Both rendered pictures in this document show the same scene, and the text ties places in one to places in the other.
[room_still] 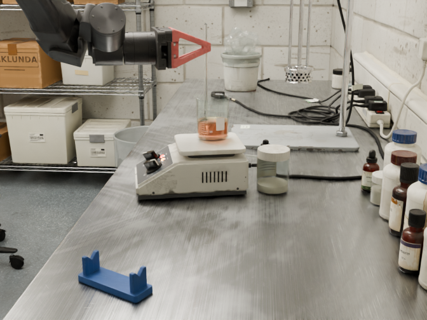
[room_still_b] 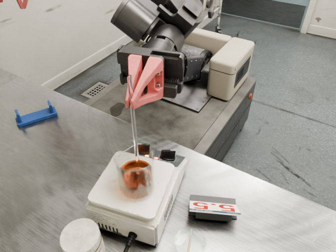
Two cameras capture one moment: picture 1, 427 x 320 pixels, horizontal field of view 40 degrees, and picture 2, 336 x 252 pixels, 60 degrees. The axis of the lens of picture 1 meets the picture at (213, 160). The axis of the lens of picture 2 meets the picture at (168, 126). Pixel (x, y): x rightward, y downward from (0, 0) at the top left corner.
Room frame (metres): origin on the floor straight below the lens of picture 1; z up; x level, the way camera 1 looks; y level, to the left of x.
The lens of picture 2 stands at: (1.24, -0.25, 1.24)
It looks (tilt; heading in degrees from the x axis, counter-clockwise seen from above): 41 degrees down; 117
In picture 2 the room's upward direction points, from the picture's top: straight up
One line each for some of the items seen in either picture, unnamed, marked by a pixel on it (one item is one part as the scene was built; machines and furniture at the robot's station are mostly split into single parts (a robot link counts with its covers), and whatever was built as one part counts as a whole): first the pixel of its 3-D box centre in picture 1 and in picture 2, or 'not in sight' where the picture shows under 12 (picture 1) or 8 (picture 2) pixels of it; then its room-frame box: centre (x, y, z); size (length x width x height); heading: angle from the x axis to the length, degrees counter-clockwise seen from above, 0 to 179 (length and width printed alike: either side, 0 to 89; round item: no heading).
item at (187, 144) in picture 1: (208, 143); (133, 182); (1.04, 0.01, 0.83); 0.12 x 0.12 x 0.01; 8
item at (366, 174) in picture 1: (370, 170); not in sight; (1.02, -0.29, 0.79); 0.03 x 0.03 x 0.08
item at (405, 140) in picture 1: (401, 162); not in sight; (1.01, -0.34, 0.81); 0.06 x 0.06 x 0.11
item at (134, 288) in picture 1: (114, 274); (35, 112); (0.67, 0.13, 0.77); 0.10 x 0.03 x 0.04; 57
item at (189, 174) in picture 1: (195, 166); (140, 186); (1.04, 0.03, 0.79); 0.22 x 0.13 x 0.08; 98
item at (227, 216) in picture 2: not in sight; (213, 204); (1.18, 0.07, 0.77); 0.09 x 0.06 x 0.04; 21
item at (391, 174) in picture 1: (401, 185); not in sight; (0.89, -0.30, 0.80); 0.06 x 0.06 x 0.11
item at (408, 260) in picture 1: (413, 240); not in sight; (0.71, -0.27, 0.79); 0.03 x 0.03 x 0.08
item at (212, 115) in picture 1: (211, 119); (137, 171); (1.06, 0.00, 0.88); 0.07 x 0.06 x 0.08; 70
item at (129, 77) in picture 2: (205, 80); (134, 133); (1.05, 0.01, 0.95); 0.01 x 0.01 x 0.20
